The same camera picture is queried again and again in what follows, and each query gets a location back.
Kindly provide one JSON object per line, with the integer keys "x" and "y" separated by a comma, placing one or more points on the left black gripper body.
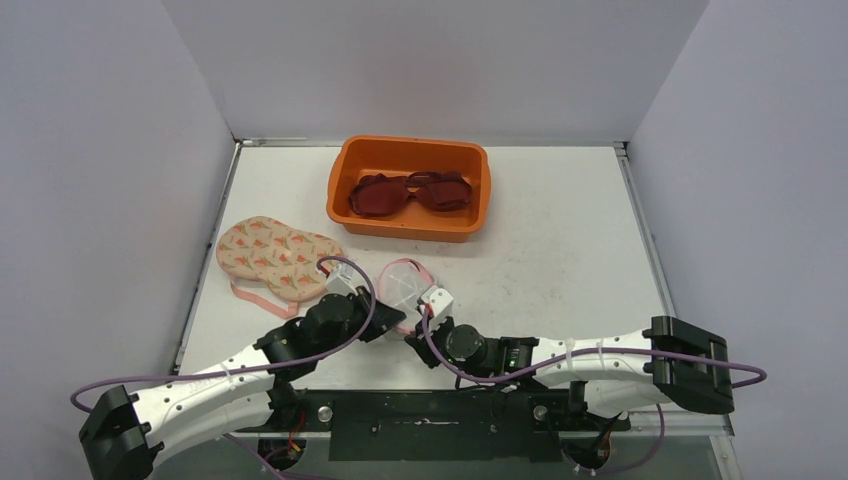
{"x": 358, "y": 320}

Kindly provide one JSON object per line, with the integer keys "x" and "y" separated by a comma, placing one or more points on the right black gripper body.
{"x": 424, "y": 346}

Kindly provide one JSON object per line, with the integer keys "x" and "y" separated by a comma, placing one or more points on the white mesh laundry bag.
{"x": 400, "y": 285}

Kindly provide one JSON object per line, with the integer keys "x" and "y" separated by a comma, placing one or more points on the orange plastic tub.
{"x": 400, "y": 156}

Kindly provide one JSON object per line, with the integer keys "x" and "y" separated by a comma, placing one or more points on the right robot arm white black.
{"x": 671, "y": 361}

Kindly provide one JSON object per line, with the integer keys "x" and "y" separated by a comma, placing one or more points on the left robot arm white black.
{"x": 127, "y": 434}

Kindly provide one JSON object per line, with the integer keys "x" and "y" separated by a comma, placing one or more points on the floral padded bra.
{"x": 274, "y": 266}

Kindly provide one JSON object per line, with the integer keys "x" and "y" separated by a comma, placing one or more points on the dark red bra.
{"x": 382, "y": 196}

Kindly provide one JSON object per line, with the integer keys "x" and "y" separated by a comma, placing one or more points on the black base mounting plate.
{"x": 445, "y": 425}

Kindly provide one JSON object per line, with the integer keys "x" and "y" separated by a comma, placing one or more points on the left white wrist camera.
{"x": 343, "y": 279}

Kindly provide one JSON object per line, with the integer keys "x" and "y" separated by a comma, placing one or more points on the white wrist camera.
{"x": 343, "y": 279}
{"x": 436, "y": 304}

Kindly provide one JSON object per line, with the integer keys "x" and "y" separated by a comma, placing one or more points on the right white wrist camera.
{"x": 436, "y": 304}

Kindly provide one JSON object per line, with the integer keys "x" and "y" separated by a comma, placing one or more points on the aluminium front rail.
{"x": 662, "y": 430}

